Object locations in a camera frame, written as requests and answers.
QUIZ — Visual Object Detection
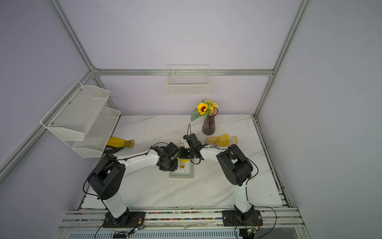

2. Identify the grey picture frame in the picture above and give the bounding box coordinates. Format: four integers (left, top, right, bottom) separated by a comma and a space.
169, 160, 194, 179

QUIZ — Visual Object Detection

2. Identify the yellow green cloth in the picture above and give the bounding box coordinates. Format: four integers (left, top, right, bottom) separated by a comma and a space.
179, 158, 190, 163

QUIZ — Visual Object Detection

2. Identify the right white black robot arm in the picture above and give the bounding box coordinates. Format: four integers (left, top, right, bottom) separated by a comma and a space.
180, 133, 254, 215

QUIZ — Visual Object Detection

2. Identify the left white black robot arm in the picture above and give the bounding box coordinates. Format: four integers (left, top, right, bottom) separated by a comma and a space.
87, 143, 180, 225

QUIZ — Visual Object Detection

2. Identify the dark vase with sunflowers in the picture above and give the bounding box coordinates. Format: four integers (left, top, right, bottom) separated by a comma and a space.
190, 100, 218, 135

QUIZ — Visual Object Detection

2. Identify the white two-tier mesh shelf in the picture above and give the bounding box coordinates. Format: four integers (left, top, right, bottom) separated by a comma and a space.
40, 81, 120, 158

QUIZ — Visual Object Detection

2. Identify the white wire wall basket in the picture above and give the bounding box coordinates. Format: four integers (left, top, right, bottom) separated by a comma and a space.
166, 65, 210, 96

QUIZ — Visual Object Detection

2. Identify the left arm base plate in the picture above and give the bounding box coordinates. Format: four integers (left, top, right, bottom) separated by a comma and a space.
102, 211, 146, 228

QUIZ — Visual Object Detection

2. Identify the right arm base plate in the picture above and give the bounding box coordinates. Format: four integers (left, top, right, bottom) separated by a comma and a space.
222, 209, 263, 227

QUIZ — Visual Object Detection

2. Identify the aluminium rail front frame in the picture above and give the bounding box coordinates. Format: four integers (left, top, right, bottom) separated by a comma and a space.
55, 207, 311, 239

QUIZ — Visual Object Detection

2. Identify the aluminium cage frame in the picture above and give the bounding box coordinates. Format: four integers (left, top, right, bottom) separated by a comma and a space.
1, 1, 302, 217

